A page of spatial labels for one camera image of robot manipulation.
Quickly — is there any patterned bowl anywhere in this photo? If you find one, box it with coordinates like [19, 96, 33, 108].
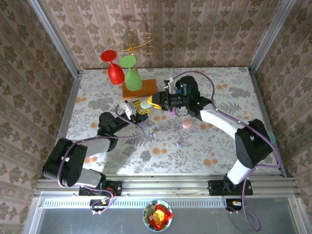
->
[142, 199, 174, 232]

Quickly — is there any floral tablecloth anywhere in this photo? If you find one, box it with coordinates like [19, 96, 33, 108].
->
[56, 67, 287, 175]

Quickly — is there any gold glass rack wooden base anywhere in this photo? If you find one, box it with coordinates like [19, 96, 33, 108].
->
[107, 29, 158, 99]

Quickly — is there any black power connector box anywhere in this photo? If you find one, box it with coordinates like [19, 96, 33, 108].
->
[225, 198, 244, 212]
[89, 199, 111, 212]

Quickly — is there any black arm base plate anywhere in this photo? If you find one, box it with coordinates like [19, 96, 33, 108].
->
[208, 179, 254, 196]
[79, 180, 122, 196]

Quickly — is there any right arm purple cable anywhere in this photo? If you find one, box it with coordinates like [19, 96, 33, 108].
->
[169, 70, 285, 232]

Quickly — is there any aluminium frame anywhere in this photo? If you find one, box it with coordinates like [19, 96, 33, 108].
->
[25, 0, 303, 203]

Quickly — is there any red snack packet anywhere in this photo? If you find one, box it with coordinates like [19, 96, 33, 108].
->
[148, 204, 174, 230]

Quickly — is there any green wine glass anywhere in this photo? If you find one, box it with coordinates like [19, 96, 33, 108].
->
[119, 55, 143, 92]

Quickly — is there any red wine glass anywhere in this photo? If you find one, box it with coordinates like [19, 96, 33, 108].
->
[100, 49, 125, 85]

